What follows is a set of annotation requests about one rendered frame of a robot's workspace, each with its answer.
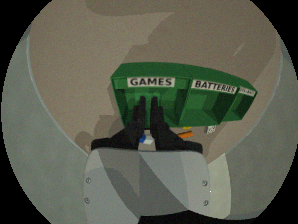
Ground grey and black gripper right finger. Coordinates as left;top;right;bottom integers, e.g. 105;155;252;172
150;96;203;154

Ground green bin labelled batteries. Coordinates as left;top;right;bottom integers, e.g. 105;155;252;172
110;62;258;128

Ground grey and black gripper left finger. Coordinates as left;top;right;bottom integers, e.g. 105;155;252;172
91;96;146;150

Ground white domino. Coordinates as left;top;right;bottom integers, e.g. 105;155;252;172
206;125;216;134

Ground orange aa battery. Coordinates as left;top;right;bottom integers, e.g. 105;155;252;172
177;131;193;138

